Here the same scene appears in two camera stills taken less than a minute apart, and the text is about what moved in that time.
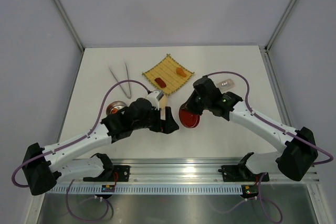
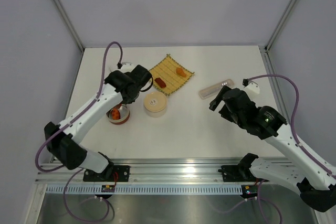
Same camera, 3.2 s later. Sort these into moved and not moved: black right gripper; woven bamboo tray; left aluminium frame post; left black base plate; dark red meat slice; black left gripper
Moved: black right gripper; black left gripper
Not moved: left aluminium frame post; dark red meat slice; left black base plate; woven bamboo tray
